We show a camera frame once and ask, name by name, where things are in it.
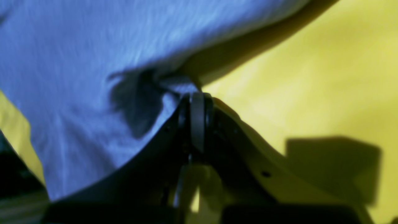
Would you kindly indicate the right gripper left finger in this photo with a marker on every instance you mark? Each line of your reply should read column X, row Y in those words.
column 140, row 192

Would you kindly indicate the yellow table cloth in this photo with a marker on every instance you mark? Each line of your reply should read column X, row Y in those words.
column 320, row 86

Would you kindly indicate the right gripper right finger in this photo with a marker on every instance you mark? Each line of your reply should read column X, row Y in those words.
column 265, row 164

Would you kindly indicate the grey t-shirt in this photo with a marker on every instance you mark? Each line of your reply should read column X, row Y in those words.
column 96, row 79

